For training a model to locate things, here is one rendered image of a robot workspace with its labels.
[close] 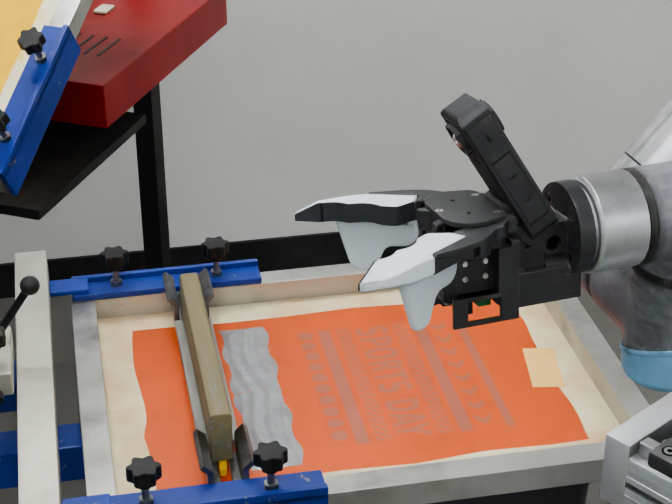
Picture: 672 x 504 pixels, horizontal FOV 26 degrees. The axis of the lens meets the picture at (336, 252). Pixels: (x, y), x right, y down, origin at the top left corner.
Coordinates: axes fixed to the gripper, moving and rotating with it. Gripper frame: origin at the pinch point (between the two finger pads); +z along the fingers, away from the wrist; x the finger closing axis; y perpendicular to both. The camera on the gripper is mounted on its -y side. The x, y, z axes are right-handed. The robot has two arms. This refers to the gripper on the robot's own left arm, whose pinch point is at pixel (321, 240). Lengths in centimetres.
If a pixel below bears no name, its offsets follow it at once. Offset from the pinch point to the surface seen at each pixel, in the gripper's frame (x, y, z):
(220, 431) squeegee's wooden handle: 74, 55, -7
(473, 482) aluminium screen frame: 61, 62, -37
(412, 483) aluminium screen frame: 62, 61, -29
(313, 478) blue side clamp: 65, 59, -17
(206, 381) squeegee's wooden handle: 82, 51, -7
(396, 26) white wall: 284, 55, -110
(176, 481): 77, 62, -1
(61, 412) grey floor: 246, 135, -2
